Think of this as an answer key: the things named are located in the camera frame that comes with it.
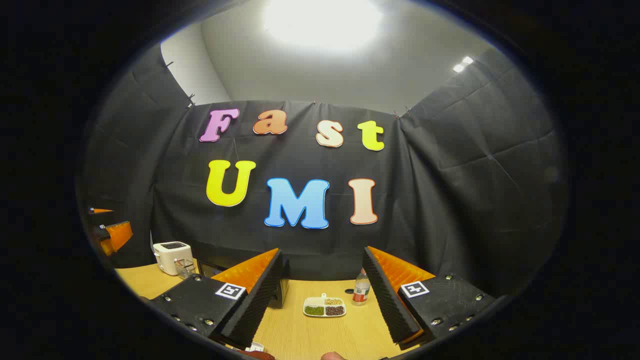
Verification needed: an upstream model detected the white divided bean plate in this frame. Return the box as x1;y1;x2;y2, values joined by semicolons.
303;293;347;318

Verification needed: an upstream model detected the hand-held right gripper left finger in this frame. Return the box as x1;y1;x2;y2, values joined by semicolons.
150;248;284;351

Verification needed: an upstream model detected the clear bottle with red label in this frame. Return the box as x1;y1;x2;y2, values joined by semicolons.
352;267;372;307

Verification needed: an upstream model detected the black backdrop cloth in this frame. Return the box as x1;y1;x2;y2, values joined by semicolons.
77;42;568;301

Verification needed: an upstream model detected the large ceiling light panel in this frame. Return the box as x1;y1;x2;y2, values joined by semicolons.
262;0;383;51

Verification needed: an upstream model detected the white toaster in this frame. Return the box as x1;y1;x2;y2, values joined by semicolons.
152;241;195;276

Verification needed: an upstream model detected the black electric oven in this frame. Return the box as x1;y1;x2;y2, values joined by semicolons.
197;256;291;309

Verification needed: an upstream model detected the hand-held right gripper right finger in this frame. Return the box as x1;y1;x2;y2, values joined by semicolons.
362;246;498;351

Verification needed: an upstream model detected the clear glass cup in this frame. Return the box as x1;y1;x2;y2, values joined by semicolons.
174;258;197;279

